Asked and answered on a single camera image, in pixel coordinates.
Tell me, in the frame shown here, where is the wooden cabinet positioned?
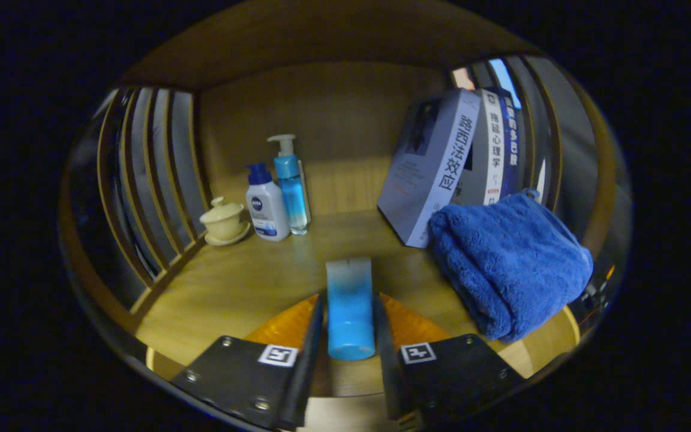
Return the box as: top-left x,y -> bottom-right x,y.
58,0 -> 631,421

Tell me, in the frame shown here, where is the wooden countertop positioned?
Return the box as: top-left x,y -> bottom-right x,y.
136,207 -> 580,397

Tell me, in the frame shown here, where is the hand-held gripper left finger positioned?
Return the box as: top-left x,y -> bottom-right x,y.
172,292 -> 325,430

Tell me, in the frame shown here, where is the white bottle with blue cap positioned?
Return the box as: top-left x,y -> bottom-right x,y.
245,163 -> 291,242

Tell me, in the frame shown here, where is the grey book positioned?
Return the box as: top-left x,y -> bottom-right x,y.
377,88 -> 482,249

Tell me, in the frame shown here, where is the cream lidded teacup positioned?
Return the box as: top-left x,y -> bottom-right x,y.
199,196 -> 251,247

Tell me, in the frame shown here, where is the white spine book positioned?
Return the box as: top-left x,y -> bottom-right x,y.
450,89 -> 506,206

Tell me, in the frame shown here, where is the folded blue towel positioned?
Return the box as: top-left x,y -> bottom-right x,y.
427,188 -> 594,344

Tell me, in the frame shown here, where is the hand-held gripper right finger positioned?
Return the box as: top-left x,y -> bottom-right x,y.
372,292 -> 526,428

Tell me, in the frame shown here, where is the blue tube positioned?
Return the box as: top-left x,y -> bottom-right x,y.
325,257 -> 377,361

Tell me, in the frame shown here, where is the blue pump bottle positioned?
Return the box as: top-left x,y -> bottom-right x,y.
267,134 -> 311,236

